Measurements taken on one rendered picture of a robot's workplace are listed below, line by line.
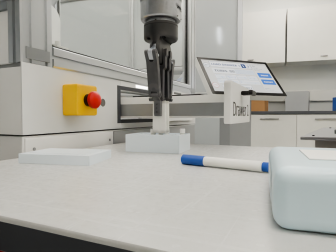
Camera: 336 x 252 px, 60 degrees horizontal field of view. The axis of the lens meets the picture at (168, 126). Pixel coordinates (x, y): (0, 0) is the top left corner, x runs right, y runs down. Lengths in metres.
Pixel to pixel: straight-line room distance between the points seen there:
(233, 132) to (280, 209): 1.61
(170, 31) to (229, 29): 2.04
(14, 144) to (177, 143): 0.33
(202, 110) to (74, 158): 0.41
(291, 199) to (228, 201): 0.08
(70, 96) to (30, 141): 0.13
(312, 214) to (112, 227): 0.13
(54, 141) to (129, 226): 0.50
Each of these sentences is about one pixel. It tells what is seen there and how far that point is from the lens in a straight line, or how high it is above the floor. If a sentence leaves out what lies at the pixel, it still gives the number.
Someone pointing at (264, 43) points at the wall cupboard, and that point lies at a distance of 4.27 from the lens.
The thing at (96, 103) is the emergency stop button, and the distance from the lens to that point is 0.69.
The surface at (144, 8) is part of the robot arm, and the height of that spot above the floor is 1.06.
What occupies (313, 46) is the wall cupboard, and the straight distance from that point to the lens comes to 4.29.
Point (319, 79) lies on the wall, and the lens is 4.60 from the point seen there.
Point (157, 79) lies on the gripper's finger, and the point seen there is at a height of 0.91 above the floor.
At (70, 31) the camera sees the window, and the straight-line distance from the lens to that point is 0.79.
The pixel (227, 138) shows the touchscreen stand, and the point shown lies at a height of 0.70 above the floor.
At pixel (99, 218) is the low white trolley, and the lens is 0.24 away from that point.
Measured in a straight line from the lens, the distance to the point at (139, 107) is 0.86.
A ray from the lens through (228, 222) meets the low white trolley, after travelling 0.23.
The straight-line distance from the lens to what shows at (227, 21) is 2.68.
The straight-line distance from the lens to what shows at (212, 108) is 0.77.
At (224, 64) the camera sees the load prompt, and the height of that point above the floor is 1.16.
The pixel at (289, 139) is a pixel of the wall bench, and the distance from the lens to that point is 3.83.
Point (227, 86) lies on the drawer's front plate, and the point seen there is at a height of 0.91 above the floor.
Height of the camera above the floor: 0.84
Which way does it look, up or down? 2 degrees down
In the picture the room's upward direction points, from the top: straight up
